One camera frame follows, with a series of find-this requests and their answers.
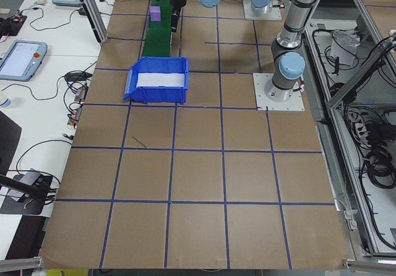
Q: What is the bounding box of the green conveyor belt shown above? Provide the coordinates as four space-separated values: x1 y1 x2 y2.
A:
141 0 176 59

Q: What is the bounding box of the blue plastic storage bin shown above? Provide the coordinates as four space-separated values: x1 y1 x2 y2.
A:
123 56 190 105

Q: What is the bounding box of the small circuit board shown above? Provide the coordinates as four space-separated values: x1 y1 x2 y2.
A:
74 84 89 103
66 104 84 127

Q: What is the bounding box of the white paper cup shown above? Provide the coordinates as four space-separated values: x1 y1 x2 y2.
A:
0 92 15 109

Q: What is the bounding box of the black monitor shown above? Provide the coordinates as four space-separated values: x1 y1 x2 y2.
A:
0 110 23 178

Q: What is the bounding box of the white power strip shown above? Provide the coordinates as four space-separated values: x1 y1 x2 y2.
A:
348 110 371 142

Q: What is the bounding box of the yellow object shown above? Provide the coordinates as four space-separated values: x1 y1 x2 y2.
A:
46 268 90 276

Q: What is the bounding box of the aluminium profile bar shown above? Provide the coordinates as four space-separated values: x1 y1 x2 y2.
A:
342 258 396 272
0 256 47 272

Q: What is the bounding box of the aluminium profile post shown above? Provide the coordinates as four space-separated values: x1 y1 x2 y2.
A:
70 0 109 44

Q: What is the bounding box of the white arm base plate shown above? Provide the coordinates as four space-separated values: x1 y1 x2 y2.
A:
252 72 306 112
243 0 283 20

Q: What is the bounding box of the black electronics with red wires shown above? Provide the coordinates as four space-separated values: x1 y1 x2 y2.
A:
0 14 28 37

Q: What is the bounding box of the black cable bundle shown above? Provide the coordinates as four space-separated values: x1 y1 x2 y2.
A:
327 80 359 105
360 147 396 192

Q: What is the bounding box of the V-shaped metal bar frame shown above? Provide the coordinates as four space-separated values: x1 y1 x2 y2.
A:
301 0 396 260

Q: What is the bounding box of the white cable connector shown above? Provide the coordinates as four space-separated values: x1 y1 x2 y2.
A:
334 195 358 232

